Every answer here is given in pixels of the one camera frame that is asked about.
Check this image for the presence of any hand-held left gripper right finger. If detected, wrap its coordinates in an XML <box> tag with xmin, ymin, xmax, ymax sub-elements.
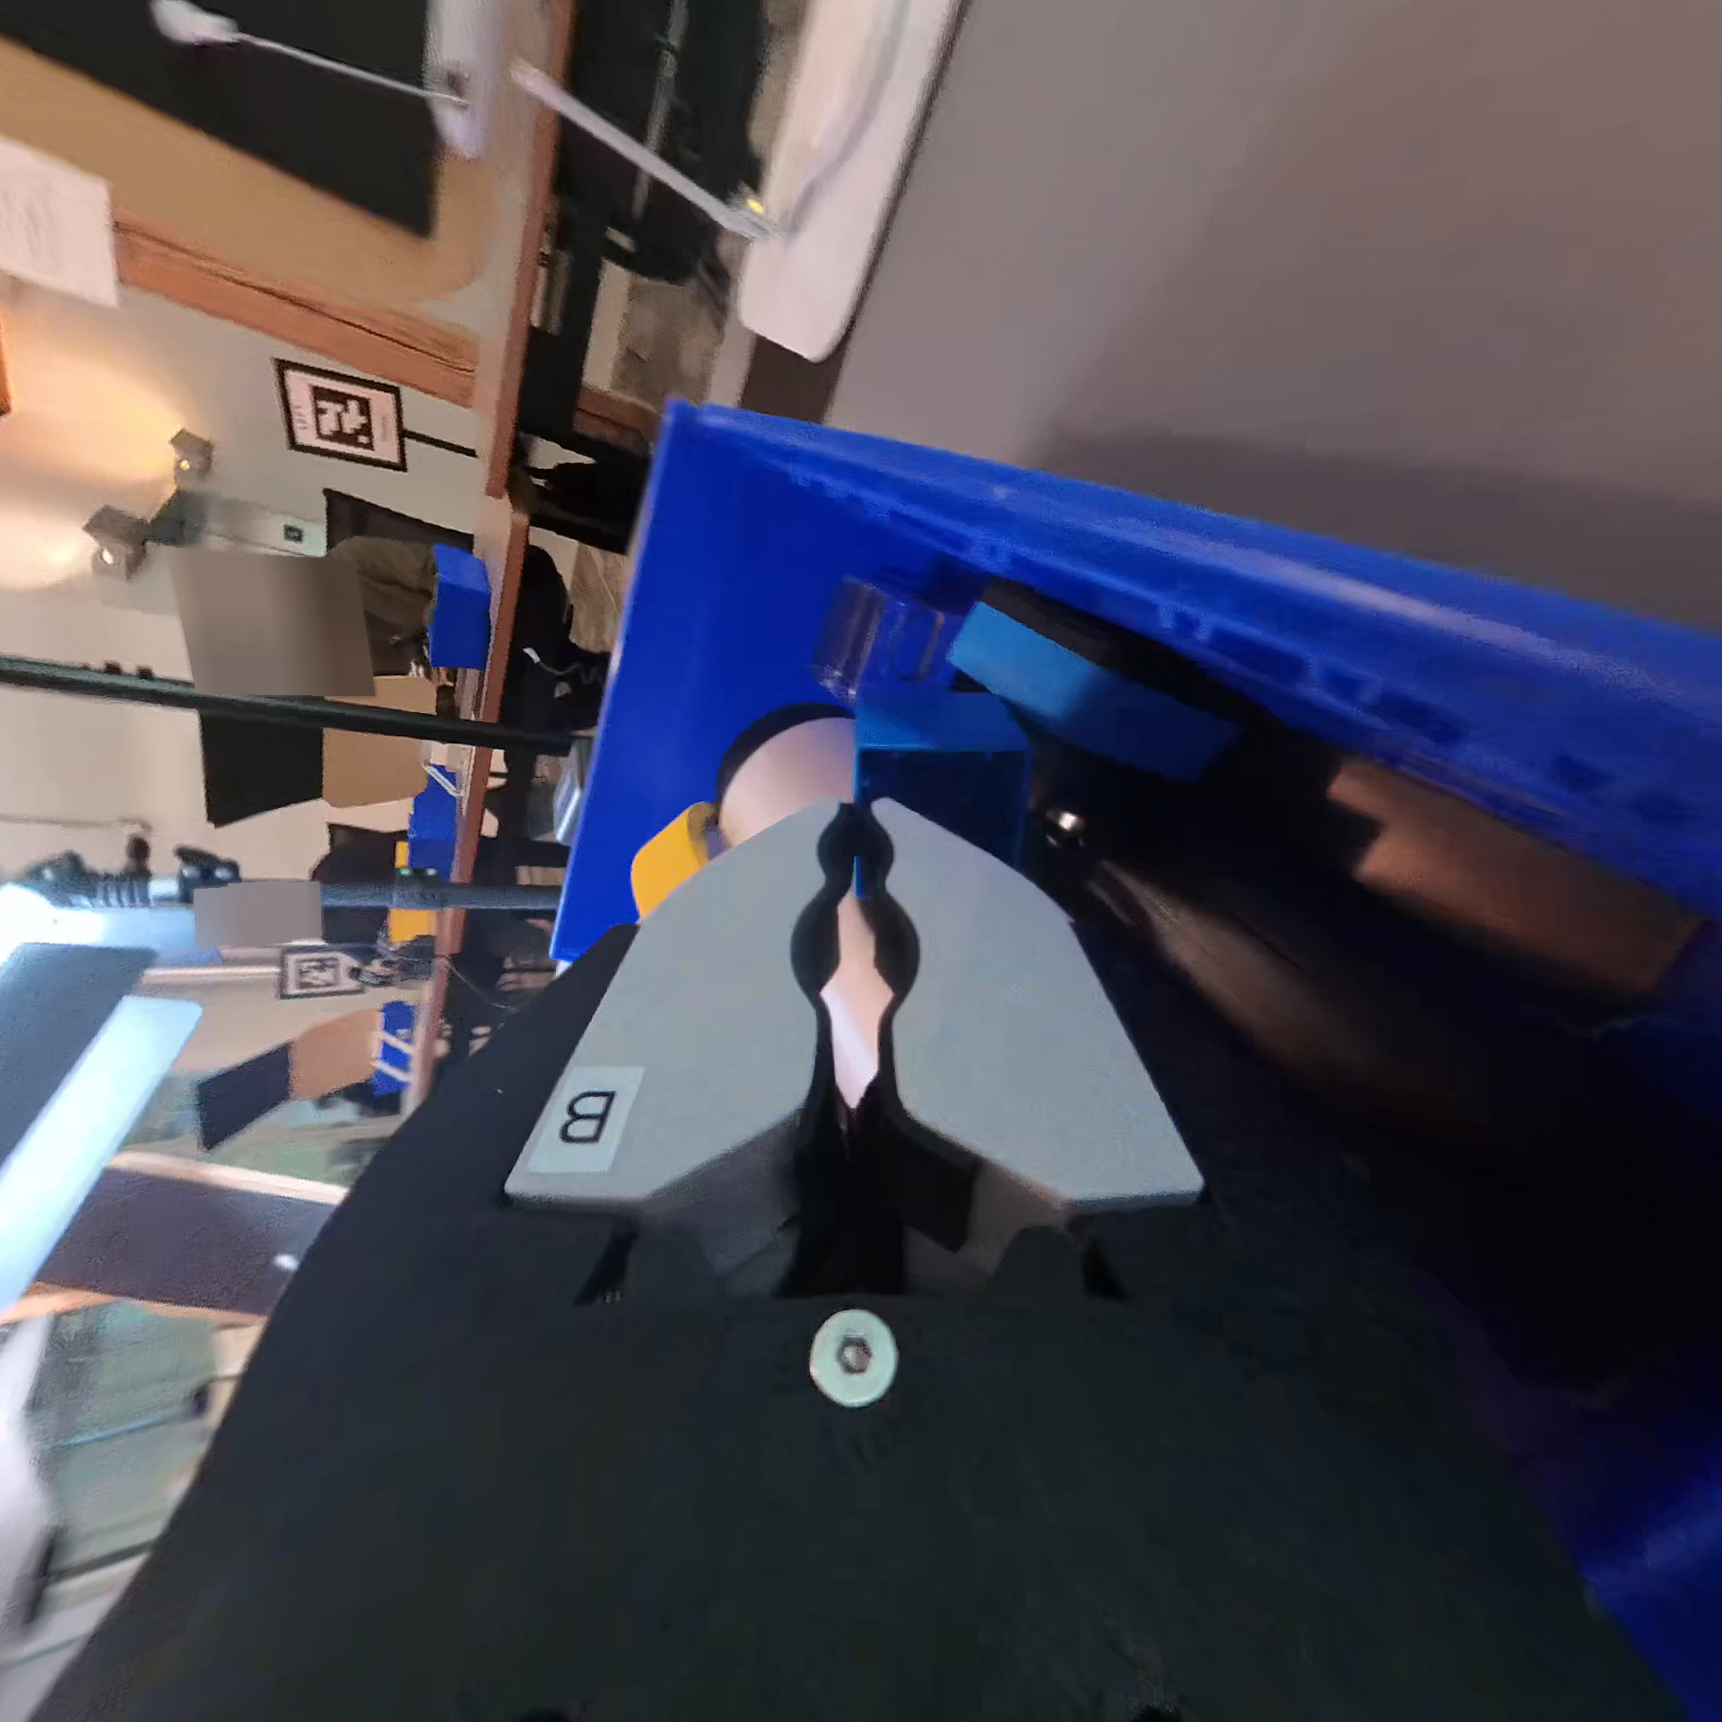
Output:
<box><xmin>868</xmin><ymin>796</ymin><xmax>1205</xmax><ymax>1213</ymax></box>

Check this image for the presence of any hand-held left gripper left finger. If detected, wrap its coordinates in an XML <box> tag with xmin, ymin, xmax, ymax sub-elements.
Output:
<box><xmin>502</xmin><ymin>794</ymin><xmax>863</xmax><ymax>1213</ymax></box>

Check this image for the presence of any blue cube with round knob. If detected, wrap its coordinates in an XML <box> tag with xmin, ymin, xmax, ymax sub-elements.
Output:
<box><xmin>852</xmin><ymin>697</ymin><xmax>1036</xmax><ymax>896</ymax></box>

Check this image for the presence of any blue plastic bin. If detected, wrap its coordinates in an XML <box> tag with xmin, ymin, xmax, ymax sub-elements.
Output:
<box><xmin>551</xmin><ymin>395</ymin><xmax>1722</xmax><ymax>1663</ymax></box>

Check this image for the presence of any black tripod pole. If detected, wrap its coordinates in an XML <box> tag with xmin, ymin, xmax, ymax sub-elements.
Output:
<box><xmin>26</xmin><ymin>841</ymin><xmax>569</xmax><ymax>930</ymax></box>

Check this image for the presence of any white roll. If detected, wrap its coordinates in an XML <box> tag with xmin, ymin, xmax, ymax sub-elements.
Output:
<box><xmin>720</xmin><ymin>705</ymin><xmax>890</xmax><ymax>1091</ymax></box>

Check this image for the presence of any light blue block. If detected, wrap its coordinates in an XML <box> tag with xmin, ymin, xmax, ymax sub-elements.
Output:
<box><xmin>946</xmin><ymin>600</ymin><xmax>1242</xmax><ymax>782</ymax></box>

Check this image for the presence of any clear plastic block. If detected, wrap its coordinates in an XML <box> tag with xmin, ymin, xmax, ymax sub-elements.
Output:
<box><xmin>815</xmin><ymin>576</ymin><xmax>949</xmax><ymax>700</ymax></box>

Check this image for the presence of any small blue bin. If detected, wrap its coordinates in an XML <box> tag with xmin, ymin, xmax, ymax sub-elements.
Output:
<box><xmin>431</xmin><ymin>545</ymin><xmax>493</xmax><ymax>668</ymax></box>

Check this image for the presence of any black overhead pole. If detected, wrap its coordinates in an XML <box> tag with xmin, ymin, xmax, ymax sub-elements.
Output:
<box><xmin>0</xmin><ymin>656</ymin><xmax>583</xmax><ymax>753</ymax></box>

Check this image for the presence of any black white marker sign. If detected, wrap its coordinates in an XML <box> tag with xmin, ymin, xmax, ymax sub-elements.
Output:
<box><xmin>272</xmin><ymin>357</ymin><xmax>479</xmax><ymax>474</ymax></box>

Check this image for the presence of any wooden pillar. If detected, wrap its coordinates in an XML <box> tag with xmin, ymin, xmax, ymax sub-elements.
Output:
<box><xmin>0</xmin><ymin>220</ymin><xmax>479</xmax><ymax>406</ymax></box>

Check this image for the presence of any black board with wooden rim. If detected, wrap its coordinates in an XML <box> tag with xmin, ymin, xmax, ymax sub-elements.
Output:
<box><xmin>0</xmin><ymin>0</ymin><xmax>493</xmax><ymax>303</ymax></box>

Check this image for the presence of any white paper notice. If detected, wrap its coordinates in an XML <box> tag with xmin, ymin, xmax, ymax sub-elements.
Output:
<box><xmin>0</xmin><ymin>134</ymin><xmax>123</xmax><ymax>309</ymax></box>

